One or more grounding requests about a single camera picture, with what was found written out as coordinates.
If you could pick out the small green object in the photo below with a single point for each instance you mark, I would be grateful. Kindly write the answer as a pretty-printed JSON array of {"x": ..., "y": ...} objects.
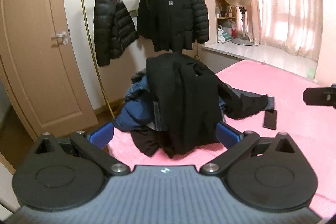
[{"x": 311, "y": 73}]

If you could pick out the pink curtain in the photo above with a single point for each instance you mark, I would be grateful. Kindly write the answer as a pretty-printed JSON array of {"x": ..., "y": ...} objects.
[{"x": 283, "y": 1}]

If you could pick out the pink blanket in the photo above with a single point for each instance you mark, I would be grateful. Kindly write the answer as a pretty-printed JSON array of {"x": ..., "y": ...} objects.
[{"x": 288, "y": 129}]

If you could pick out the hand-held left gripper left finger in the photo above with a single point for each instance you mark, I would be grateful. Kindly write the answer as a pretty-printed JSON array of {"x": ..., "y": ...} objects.
[{"x": 101, "y": 134}]

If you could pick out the wall outlet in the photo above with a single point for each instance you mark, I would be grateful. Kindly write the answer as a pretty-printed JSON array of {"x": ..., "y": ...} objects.
[{"x": 134, "y": 13}]

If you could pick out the black pants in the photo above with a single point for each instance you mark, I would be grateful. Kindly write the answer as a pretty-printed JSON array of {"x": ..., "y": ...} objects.
[{"x": 183, "y": 108}]

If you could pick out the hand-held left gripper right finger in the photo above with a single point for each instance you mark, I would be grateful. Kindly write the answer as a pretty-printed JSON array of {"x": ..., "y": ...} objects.
[{"x": 228, "y": 134}]

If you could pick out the beige wooden door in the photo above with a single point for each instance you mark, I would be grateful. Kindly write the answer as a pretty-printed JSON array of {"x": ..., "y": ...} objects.
[{"x": 34, "y": 43}]

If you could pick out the white window sill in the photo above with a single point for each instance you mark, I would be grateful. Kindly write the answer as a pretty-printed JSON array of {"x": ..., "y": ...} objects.
[{"x": 257, "y": 54}]

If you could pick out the dark blue jacket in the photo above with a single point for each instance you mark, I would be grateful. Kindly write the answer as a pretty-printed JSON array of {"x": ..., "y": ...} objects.
[{"x": 134, "y": 111}]

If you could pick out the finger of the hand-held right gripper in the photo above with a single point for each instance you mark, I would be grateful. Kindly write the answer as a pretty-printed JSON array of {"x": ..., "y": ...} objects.
[{"x": 317, "y": 96}]

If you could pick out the gold clothes rack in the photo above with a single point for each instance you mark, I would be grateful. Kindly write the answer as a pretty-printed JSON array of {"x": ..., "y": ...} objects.
[{"x": 84, "y": 16}]

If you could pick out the black phone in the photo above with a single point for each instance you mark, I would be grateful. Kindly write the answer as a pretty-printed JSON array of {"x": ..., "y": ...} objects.
[{"x": 270, "y": 119}]

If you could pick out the hooded black puffer jacket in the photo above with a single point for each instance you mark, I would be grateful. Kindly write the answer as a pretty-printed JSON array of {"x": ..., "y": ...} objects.
[{"x": 110, "y": 24}]

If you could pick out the dark blue-grey garment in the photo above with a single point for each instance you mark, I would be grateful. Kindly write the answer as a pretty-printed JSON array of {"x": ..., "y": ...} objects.
[{"x": 244, "y": 103}]

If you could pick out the black cloth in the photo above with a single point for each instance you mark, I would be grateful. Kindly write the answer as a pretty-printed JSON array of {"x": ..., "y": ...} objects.
[{"x": 144, "y": 141}]

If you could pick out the white plastic bag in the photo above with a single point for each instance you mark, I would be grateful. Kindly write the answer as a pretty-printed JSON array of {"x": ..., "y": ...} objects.
[{"x": 225, "y": 32}]

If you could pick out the black coat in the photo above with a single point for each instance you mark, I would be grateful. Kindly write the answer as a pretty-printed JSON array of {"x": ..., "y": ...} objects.
[{"x": 151, "y": 11}]

